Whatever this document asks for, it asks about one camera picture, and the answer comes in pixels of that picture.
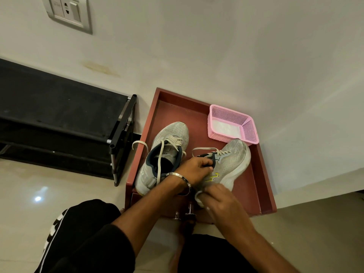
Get person's left hand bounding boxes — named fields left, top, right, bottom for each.
left=173, top=157, right=214, bottom=194

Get person's right hand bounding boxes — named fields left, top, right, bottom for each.
left=196, top=183, right=251, bottom=241

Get white wipe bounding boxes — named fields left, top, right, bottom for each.
left=194, top=190, right=211, bottom=209

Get grey sneaker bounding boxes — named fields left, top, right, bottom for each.
left=192, top=138, right=252, bottom=196
left=132, top=121, right=190, bottom=196

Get reddish-brown side table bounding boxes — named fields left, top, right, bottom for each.
left=124, top=88, right=278, bottom=222

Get black shoe rack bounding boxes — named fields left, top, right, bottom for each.
left=0, top=58, right=138, bottom=187

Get person's left forearm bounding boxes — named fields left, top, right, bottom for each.
left=112, top=176, right=190, bottom=258

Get person's right forearm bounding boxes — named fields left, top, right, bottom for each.
left=226, top=226, right=301, bottom=273

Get stack of white wipes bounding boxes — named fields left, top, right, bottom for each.
left=212, top=119, right=244, bottom=140

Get pink plastic basket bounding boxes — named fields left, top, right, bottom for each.
left=207, top=104, right=260, bottom=146

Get silver bracelet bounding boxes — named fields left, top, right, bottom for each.
left=165, top=172, right=191, bottom=196

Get white wall socket plate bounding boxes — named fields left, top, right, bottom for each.
left=41, top=0, right=93, bottom=35

